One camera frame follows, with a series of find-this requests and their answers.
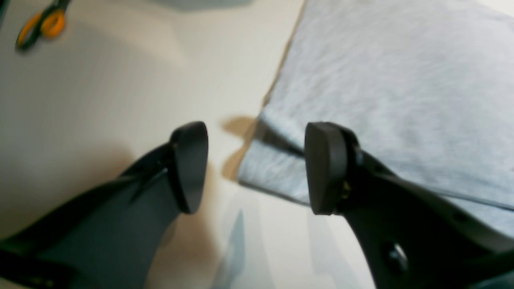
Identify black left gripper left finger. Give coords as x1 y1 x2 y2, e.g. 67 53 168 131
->
0 121 209 289

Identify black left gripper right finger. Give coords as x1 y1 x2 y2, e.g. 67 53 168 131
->
304 122 514 289

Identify grey T-shirt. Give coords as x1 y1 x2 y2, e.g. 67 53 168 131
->
237 0 514 236

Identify orange handled scissors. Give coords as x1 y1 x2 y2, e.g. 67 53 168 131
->
15 0 71 52

